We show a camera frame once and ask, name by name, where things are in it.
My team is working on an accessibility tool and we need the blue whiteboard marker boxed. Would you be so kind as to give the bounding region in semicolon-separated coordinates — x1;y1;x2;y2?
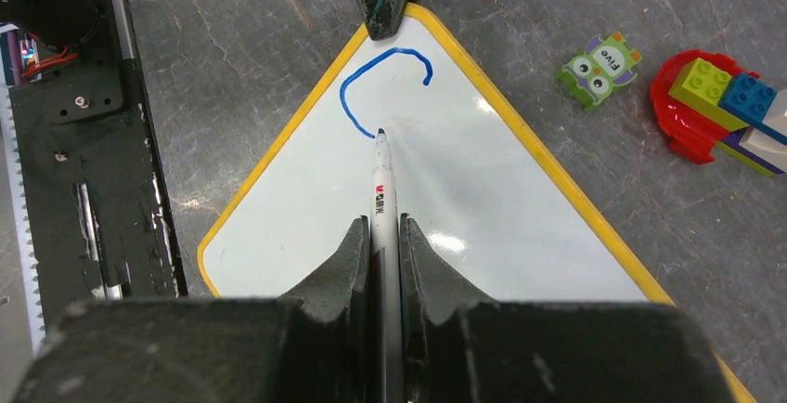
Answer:
369;129;406;402

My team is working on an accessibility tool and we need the green owl toy block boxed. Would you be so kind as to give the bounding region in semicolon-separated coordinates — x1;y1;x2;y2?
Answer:
556;32;642;111

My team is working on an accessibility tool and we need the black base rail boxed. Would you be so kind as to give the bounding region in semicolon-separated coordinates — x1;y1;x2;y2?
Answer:
1;0;187;350

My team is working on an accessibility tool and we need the blue toy brick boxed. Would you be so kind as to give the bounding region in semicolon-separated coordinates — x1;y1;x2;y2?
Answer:
719;73;777;124

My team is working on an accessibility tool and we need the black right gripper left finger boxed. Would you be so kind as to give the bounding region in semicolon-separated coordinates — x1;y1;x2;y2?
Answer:
14;216;370;402

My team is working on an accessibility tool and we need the white toy brick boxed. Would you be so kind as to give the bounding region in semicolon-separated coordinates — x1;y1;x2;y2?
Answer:
740;89;786;172

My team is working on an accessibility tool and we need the red toy boat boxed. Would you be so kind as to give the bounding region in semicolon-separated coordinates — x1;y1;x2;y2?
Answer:
650;49;760;165

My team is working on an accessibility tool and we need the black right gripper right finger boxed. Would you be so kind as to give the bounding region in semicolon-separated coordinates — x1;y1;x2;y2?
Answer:
399;214;734;402

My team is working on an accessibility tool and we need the yellow framed whiteboard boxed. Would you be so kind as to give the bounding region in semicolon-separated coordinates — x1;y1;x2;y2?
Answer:
196;2;758;403

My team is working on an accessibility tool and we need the lime green toy brick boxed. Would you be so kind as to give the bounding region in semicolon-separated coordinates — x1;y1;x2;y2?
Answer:
668;58;747;131

